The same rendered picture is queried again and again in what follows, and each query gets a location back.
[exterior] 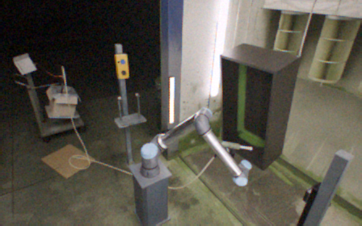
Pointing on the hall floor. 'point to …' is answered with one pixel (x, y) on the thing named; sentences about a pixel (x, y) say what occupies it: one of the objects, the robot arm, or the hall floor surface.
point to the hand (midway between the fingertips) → (223, 145)
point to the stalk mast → (124, 111)
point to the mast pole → (328, 187)
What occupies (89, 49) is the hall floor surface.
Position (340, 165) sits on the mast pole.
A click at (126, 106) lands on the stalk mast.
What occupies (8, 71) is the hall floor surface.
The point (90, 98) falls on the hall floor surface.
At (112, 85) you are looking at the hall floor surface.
